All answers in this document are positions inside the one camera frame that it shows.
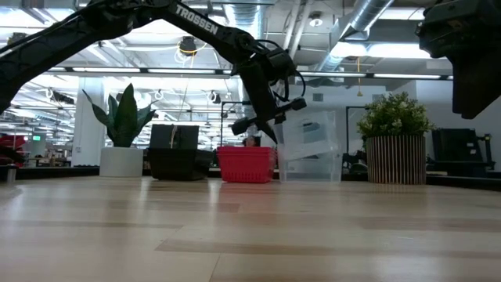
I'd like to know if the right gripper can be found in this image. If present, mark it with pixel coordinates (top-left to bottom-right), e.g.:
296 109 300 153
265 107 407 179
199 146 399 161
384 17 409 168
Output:
414 0 501 121

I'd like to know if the flowering plant in striped pot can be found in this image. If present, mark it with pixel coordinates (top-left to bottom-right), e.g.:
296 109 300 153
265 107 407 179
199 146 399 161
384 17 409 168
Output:
355 91 436 186

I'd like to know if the silver ceiling duct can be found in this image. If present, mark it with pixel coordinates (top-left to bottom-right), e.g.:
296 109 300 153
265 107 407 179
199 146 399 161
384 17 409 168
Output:
315 0 395 74
222 3 271 40

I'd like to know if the large clear plastic basket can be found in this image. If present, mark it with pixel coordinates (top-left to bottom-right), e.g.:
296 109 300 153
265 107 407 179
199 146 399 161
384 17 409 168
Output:
277 150 344 183

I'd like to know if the red decoration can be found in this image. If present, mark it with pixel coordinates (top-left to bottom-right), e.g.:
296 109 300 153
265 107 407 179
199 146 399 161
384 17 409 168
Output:
0 135 27 165

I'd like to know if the black equipment rack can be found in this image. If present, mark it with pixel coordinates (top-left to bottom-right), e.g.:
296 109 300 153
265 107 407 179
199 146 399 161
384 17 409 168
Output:
429 128 496 173

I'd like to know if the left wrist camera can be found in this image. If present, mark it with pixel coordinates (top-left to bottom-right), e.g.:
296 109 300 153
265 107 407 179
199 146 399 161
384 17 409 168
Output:
265 47 297 81

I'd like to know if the white column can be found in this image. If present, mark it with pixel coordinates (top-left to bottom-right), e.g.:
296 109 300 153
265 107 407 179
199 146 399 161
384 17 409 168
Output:
71 76 106 168

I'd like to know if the yellow hanging cord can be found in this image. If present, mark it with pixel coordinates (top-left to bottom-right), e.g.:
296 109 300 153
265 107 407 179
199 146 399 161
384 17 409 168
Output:
355 56 364 98

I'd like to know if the snake plant in white pot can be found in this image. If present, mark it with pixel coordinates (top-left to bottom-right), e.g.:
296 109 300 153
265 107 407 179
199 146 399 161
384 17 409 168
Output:
81 82 158 178

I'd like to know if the ceiling light strip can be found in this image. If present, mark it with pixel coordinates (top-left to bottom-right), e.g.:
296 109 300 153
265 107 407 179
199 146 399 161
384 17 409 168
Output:
147 68 217 75
72 67 142 74
373 73 442 80
299 71 367 78

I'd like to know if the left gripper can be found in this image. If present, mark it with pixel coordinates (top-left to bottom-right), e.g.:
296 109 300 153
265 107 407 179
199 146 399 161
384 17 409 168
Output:
230 54 308 145

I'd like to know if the round black ceiling device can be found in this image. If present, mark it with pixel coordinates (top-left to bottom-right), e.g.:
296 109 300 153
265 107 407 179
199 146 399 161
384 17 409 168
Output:
178 35 198 56

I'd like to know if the large pink plastic basket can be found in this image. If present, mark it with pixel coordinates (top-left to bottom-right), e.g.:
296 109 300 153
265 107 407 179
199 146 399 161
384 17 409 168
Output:
216 145 278 184

